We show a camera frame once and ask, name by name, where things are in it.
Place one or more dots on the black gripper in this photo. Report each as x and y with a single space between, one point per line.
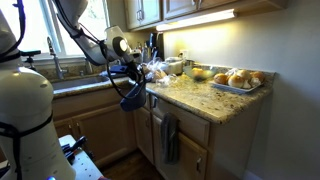
134 68

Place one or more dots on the blue terry cloth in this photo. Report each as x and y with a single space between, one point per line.
133 100

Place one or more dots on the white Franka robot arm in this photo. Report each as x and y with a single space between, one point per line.
23 116

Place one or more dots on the small wooden drawer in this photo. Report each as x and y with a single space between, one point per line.
148 101

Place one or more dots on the wide wooden drawer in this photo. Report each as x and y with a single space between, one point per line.
191 124

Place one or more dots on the knotted clear plastic bag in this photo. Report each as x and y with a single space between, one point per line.
154 63

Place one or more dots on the bagged light bread loaf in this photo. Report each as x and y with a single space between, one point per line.
156 75

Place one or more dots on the black soda maker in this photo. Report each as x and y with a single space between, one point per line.
156 45

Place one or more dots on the crumpled clear plastic bag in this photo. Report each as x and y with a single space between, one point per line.
168 80

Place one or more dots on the white pot with lid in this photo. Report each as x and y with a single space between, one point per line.
173 65

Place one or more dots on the small metal cup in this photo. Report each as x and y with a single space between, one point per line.
189 62

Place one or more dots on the wooden sink front panel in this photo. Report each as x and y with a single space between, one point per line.
86 103

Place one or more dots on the stainless steel sink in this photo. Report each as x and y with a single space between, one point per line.
76 82

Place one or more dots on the yellow orange fruit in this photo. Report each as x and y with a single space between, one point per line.
197 72

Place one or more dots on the glass fruit bowl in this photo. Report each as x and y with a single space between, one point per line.
208 74

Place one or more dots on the gray hanging towel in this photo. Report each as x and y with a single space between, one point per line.
170 138

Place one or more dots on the under-cabinet light strip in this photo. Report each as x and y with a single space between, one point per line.
196 20

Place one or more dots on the chrome kitchen faucet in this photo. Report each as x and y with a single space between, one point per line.
55 60

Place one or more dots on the golden bread bun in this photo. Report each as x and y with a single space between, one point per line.
236 81
258 76
243 73
220 78

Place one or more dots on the black clamp tool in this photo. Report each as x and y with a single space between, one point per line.
73 148

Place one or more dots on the white rectangular tray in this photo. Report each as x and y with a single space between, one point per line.
235 88

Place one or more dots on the white perforated table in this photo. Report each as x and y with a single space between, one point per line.
85 165

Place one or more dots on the white wall outlet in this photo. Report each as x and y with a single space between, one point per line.
183 54

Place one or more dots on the wooden wall cabinet door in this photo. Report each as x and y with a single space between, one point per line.
141 13
180 7
220 2

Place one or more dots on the window with white frame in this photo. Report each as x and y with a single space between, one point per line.
36 30

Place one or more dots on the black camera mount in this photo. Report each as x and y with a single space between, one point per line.
29 53

